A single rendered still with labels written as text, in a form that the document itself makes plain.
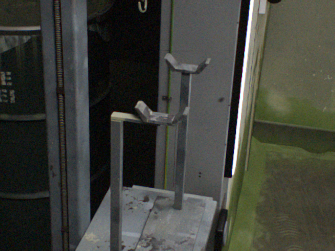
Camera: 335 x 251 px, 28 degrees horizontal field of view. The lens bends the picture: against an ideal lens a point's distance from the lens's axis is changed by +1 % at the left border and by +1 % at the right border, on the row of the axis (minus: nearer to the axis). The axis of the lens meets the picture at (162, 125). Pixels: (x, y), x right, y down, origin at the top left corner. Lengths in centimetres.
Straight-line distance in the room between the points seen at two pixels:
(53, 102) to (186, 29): 52
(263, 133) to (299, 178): 30
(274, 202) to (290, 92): 59
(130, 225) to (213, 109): 45
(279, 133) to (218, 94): 150
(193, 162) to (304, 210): 109
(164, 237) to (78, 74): 35
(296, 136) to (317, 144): 10
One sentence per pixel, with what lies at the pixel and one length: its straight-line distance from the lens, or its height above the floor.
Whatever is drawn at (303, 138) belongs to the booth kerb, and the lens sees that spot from 307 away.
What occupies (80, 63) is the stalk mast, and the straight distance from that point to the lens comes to 108.
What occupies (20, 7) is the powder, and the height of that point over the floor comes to 86.
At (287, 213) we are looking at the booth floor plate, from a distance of 267.
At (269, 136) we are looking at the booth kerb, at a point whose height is 10.
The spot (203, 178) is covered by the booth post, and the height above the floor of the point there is 64.
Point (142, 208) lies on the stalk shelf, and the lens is 132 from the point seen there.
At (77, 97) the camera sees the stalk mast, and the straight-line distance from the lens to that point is 110.
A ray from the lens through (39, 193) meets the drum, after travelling 224.
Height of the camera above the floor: 155
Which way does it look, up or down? 28 degrees down
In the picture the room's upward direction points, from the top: 2 degrees clockwise
